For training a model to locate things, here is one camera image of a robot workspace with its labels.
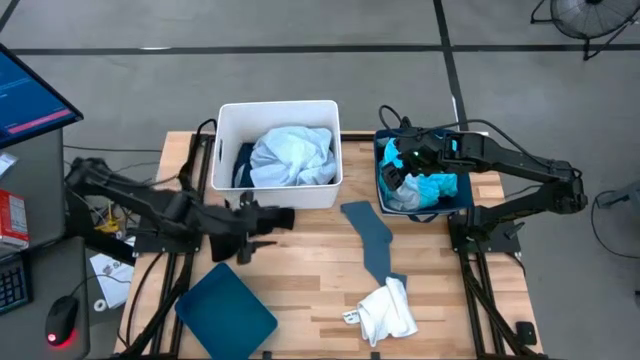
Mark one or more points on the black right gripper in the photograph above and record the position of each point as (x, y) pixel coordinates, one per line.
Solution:
(427, 152)

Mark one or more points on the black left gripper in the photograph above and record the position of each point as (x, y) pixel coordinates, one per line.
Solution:
(222, 220)

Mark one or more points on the black cloth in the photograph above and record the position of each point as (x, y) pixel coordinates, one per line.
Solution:
(280, 219)

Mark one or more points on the turquoise cloth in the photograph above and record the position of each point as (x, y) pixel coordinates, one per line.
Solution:
(435, 184)

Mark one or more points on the navy dotted cloth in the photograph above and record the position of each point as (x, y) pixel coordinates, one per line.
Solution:
(242, 160)

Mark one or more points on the light blue patterned cloth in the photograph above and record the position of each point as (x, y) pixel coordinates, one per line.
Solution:
(290, 160)

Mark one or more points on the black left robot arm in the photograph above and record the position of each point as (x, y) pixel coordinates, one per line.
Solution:
(125, 192)

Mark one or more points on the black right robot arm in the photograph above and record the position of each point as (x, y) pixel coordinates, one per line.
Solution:
(515, 162)

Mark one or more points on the blue fabric bin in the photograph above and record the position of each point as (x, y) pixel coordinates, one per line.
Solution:
(465, 192)

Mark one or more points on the slate blue sock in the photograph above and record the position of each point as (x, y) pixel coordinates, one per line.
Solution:
(375, 245)

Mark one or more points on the teal plastic tray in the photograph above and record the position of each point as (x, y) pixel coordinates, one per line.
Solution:
(225, 315)

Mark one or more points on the white perforated plastic basket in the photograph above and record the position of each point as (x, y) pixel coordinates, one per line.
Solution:
(280, 112)

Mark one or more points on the small white label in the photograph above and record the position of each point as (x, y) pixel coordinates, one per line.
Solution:
(351, 317)

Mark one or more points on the white printed paper sheet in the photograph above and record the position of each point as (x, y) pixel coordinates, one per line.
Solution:
(112, 277)

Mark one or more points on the white cloth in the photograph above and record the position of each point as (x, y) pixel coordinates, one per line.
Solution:
(385, 315)

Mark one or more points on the white tape roll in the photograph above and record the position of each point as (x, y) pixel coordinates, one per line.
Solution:
(96, 305)

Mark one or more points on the black computer mouse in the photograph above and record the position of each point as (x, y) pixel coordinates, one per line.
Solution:
(61, 320)

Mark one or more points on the grey desk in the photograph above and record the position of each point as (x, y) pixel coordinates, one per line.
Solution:
(40, 175)

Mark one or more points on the grey stand base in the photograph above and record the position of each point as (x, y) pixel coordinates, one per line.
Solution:
(625, 197)

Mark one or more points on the red cardboard box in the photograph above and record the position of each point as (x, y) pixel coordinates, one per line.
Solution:
(11, 220)

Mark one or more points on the black floor fan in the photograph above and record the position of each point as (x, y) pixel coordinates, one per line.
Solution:
(590, 20)

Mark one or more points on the black keyboard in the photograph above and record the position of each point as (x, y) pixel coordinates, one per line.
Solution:
(12, 287)

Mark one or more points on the white paper slip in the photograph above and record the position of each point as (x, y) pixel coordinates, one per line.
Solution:
(6, 164)

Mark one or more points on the black computer monitor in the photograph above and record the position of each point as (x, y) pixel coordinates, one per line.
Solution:
(25, 100)

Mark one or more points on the black table-level camera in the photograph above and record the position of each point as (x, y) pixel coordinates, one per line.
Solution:
(526, 332)

